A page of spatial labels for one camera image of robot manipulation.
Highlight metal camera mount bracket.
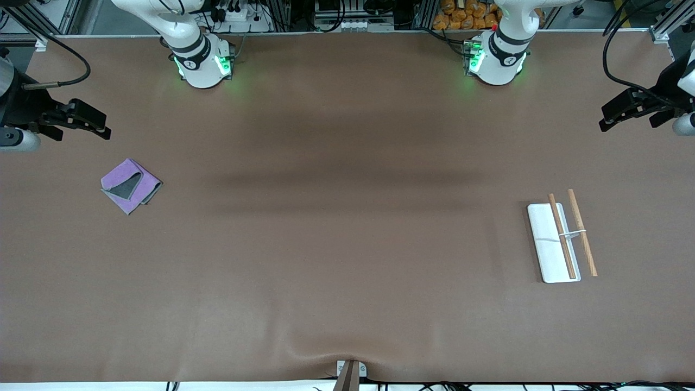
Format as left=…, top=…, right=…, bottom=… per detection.
left=332, top=360, right=368, bottom=391

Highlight orange snack packets pile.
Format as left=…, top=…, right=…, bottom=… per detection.
left=433, top=0, right=503, bottom=31

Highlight white power strip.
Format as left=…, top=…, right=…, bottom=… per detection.
left=213, top=0, right=273, bottom=33

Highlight black electronics box with cables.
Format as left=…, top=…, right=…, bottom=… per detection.
left=314, top=0, right=396, bottom=32

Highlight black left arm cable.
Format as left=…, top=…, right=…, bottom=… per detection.
left=602, top=0, right=695, bottom=109

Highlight aluminium frame profile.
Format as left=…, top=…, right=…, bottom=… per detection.
left=649, top=0, right=695, bottom=45
left=0, top=0, right=82, bottom=52

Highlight white towel rack wooden bars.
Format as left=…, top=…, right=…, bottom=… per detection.
left=527, top=188, right=598, bottom=284

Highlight purple microfibre towel grey edge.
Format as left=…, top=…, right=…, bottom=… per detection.
left=100, top=158, right=163, bottom=216

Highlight brown table cover mat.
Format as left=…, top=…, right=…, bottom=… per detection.
left=0, top=30, right=695, bottom=384

